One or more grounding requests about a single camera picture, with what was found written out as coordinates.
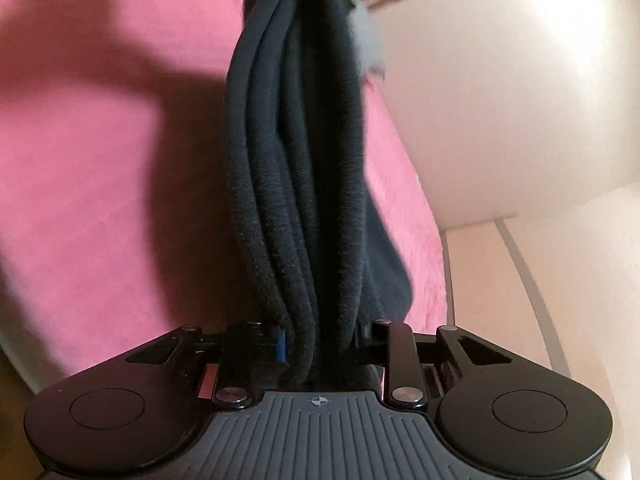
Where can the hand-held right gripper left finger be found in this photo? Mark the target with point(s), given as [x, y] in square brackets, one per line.
[280, 346]

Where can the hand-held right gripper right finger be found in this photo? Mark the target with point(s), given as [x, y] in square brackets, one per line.
[372, 340]

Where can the dark grey pants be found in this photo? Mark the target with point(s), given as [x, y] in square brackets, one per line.
[300, 160]

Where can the pink fleece blanket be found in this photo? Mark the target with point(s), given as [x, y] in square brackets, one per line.
[100, 185]

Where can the light grey cloth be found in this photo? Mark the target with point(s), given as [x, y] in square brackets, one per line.
[367, 35]

